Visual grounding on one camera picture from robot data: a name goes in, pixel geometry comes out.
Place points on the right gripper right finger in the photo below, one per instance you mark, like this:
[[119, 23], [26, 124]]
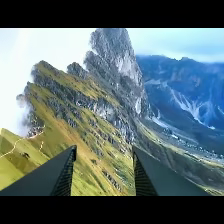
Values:
[[156, 178]]

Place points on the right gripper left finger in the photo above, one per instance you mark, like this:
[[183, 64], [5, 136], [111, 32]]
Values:
[[50, 176]]

